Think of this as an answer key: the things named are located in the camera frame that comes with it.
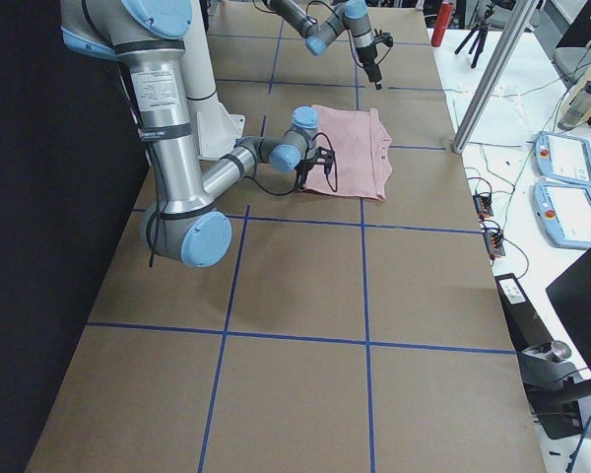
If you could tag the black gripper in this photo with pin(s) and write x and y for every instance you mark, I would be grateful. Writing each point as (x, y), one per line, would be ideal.
(303, 173)
(367, 57)

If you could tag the pink Snoopy t-shirt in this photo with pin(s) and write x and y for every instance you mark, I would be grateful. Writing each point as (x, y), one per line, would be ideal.
(361, 144)

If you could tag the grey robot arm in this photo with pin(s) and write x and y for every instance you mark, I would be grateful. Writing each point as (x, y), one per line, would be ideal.
(195, 147)
(348, 16)

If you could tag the red bottle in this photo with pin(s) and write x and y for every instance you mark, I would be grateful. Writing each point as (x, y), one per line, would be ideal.
(443, 18)

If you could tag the black tripod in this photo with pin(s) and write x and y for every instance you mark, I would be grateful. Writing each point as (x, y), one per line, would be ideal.
(475, 37)

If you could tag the upper orange circuit board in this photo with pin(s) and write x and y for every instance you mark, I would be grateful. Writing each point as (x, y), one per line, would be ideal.
(483, 205)

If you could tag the orange circuit board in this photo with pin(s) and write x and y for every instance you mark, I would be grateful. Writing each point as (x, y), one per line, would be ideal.
(483, 205)
(493, 238)

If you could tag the lower orange circuit board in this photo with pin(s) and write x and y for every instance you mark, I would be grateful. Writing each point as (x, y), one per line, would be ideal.
(493, 238)

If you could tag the clear water bottle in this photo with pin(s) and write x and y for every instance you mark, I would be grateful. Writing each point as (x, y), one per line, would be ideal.
(576, 109)

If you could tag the upper teach pendant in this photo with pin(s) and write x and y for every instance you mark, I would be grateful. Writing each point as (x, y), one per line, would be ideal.
(564, 158)

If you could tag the teach pendant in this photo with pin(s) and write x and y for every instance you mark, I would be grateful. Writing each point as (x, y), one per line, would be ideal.
(564, 158)
(564, 213)

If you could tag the lower teach pendant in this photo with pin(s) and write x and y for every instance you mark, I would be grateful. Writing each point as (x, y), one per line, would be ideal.
(564, 213)

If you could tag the black box white label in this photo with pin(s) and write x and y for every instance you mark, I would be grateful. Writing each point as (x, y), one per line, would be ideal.
(525, 326)

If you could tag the black monitor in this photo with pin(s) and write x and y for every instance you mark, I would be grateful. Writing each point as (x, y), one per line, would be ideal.
(570, 296)

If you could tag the aluminium frame post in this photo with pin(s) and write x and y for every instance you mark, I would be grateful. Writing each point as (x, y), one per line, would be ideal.
(522, 12)

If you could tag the metal camera stand clamp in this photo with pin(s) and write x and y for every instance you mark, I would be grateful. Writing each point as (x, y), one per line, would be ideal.
(559, 396)

